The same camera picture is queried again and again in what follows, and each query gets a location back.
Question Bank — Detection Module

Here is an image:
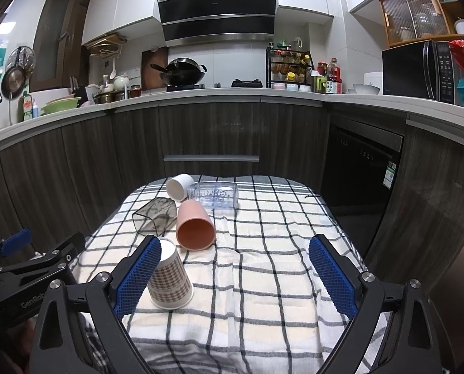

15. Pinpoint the black range hood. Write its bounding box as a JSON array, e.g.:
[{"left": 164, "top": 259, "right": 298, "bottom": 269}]
[{"left": 156, "top": 0, "right": 278, "bottom": 47}]

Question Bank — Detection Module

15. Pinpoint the hanging frying pan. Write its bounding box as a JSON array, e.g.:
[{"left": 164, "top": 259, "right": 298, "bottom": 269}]
[{"left": 2, "top": 46, "right": 36, "bottom": 99}]

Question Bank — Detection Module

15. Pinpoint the metal drawer handle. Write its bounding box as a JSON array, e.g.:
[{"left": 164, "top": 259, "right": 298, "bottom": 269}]
[{"left": 163, "top": 155, "right": 260, "bottom": 163}]

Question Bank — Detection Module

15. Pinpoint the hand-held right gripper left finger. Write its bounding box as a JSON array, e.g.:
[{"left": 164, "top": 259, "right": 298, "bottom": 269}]
[{"left": 29, "top": 235, "right": 162, "bottom": 374}]

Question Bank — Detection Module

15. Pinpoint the green dish soap bottle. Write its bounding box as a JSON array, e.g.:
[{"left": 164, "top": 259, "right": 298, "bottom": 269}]
[{"left": 18, "top": 91, "right": 34, "bottom": 122}]

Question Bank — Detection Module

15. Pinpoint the black spice rack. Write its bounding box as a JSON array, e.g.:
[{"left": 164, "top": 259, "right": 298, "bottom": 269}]
[{"left": 266, "top": 41, "right": 314, "bottom": 89}]

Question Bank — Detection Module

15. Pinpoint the black dishwasher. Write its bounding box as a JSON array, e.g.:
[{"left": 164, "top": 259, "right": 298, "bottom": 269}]
[{"left": 321, "top": 124, "right": 405, "bottom": 217}]

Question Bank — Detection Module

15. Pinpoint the wall-mounted wooden board rack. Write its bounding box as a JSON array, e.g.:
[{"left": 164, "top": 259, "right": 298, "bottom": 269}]
[{"left": 86, "top": 33, "right": 128, "bottom": 57}]

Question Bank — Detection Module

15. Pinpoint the green basin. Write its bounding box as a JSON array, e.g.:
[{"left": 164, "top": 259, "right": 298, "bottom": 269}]
[{"left": 41, "top": 97, "right": 82, "bottom": 115}]

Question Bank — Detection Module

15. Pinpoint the dark transparent cup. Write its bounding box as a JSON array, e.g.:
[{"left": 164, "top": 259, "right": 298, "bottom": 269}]
[{"left": 133, "top": 198, "right": 177, "bottom": 237}]

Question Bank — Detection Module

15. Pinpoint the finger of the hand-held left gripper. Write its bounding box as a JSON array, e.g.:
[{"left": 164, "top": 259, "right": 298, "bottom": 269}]
[
  {"left": 0, "top": 232, "right": 86, "bottom": 281},
  {"left": 0, "top": 228, "right": 33, "bottom": 261}
]

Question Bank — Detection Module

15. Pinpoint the plaid paper cup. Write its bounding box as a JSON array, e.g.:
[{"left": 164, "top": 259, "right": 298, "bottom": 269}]
[{"left": 147, "top": 236, "right": 194, "bottom": 311}]

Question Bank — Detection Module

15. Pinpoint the red label sauce bottle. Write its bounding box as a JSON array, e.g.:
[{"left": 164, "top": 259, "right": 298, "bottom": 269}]
[{"left": 326, "top": 58, "right": 342, "bottom": 94}]

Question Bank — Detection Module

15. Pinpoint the clear glass cup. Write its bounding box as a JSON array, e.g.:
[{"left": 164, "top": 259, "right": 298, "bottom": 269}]
[{"left": 187, "top": 182, "right": 239, "bottom": 210}]

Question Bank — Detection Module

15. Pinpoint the wooden glass-door cabinet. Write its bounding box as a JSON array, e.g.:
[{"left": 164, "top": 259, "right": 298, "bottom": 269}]
[{"left": 379, "top": 0, "right": 464, "bottom": 49}]

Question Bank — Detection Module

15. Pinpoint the pink plastic cup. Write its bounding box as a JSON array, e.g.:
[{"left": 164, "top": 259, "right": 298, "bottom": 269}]
[{"left": 176, "top": 199, "right": 216, "bottom": 251}]

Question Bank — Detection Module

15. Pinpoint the black microwave oven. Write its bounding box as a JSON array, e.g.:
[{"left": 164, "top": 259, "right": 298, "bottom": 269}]
[{"left": 382, "top": 40, "right": 461, "bottom": 104}]

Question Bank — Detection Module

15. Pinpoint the black wok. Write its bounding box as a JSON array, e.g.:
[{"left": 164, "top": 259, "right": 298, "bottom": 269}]
[{"left": 150, "top": 58, "right": 208, "bottom": 86}]

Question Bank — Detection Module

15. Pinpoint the white cup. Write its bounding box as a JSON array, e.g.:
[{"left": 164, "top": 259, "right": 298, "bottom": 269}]
[{"left": 166, "top": 174, "right": 194, "bottom": 202}]

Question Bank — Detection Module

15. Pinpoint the checked tablecloth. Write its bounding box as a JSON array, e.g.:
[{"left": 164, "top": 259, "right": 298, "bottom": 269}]
[{"left": 69, "top": 175, "right": 389, "bottom": 374}]

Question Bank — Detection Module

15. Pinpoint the brown door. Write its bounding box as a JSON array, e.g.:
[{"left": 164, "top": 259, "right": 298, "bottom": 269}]
[{"left": 29, "top": 0, "right": 91, "bottom": 92}]

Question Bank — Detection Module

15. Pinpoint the wooden cutting board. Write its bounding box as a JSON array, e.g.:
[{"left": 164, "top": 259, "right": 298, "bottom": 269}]
[{"left": 141, "top": 47, "right": 169, "bottom": 90}]

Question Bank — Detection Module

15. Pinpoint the white bowl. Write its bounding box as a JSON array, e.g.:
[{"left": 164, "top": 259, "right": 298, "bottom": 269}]
[{"left": 352, "top": 83, "right": 381, "bottom": 95}]

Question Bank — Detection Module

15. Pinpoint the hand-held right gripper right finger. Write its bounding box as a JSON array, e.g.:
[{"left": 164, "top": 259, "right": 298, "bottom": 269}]
[{"left": 308, "top": 235, "right": 443, "bottom": 374}]

